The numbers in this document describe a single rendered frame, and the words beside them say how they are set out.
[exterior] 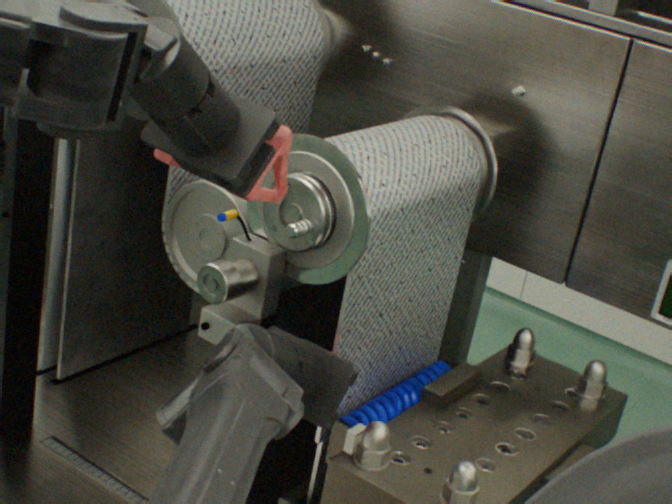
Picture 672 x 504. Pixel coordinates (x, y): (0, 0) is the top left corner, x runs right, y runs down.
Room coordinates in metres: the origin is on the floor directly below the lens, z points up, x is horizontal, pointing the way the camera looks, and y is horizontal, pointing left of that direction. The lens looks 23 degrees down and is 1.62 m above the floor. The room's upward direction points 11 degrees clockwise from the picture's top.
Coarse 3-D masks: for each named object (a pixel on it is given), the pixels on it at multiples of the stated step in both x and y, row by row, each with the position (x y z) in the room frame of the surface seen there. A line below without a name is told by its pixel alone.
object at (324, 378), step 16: (288, 336) 0.93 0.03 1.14; (304, 352) 0.88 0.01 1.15; (320, 352) 0.91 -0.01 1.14; (304, 368) 0.86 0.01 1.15; (320, 368) 0.89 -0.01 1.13; (336, 368) 0.89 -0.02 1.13; (352, 368) 0.89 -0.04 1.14; (304, 384) 0.86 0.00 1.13; (320, 384) 0.89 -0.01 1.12; (336, 384) 0.88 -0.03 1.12; (352, 384) 0.89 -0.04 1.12; (304, 400) 0.88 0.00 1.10; (320, 400) 0.88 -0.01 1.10; (336, 400) 0.88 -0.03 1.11; (304, 416) 0.88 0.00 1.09; (320, 416) 0.87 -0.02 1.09; (336, 416) 0.88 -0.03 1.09
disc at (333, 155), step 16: (304, 144) 0.99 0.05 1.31; (320, 144) 0.98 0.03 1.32; (336, 160) 0.97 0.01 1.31; (352, 176) 0.96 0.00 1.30; (352, 192) 0.96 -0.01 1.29; (256, 208) 1.01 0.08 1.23; (368, 208) 0.95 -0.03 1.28; (256, 224) 1.01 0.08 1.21; (368, 224) 0.94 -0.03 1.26; (352, 240) 0.95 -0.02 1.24; (352, 256) 0.95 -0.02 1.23; (288, 272) 0.98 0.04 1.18; (304, 272) 0.97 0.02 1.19; (320, 272) 0.97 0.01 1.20; (336, 272) 0.96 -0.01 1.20
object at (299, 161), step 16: (288, 160) 0.99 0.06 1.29; (304, 160) 0.98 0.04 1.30; (320, 160) 0.97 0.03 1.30; (480, 160) 1.17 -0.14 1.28; (272, 176) 1.00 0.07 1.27; (320, 176) 0.97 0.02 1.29; (336, 176) 0.96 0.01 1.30; (480, 176) 1.17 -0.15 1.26; (336, 192) 0.96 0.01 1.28; (352, 208) 0.95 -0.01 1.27; (336, 224) 0.96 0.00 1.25; (352, 224) 0.95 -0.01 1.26; (272, 240) 1.00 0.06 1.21; (336, 240) 0.96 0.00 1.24; (288, 256) 0.98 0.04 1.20; (304, 256) 0.97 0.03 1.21; (320, 256) 0.96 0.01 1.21; (336, 256) 0.95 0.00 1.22
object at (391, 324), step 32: (416, 256) 1.06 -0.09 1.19; (448, 256) 1.12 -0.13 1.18; (352, 288) 0.96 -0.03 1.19; (384, 288) 1.01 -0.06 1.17; (416, 288) 1.07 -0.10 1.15; (448, 288) 1.14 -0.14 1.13; (352, 320) 0.97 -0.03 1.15; (384, 320) 1.02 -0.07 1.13; (416, 320) 1.09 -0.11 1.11; (352, 352) 0.98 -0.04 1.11; (384, 352) 1.04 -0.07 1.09; (416, 352) 1.10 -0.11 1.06; (384, 384) 1.05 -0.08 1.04
